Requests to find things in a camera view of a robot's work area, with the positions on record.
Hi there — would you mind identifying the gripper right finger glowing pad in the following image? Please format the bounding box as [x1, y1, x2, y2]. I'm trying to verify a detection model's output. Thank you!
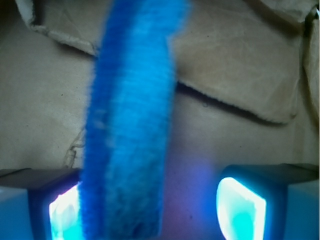
[216, 163, 320, 240]

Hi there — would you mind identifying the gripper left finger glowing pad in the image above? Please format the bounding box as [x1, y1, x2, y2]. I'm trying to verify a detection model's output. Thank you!
[0, 168, 80, 240]

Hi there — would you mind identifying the blue rectangular sponge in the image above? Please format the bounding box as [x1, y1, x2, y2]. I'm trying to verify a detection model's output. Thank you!
[79, 0, 189, 240]

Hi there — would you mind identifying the crumpled brown paper bag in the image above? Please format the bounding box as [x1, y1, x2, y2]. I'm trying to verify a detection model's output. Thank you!
[0, 0, 320, 173]

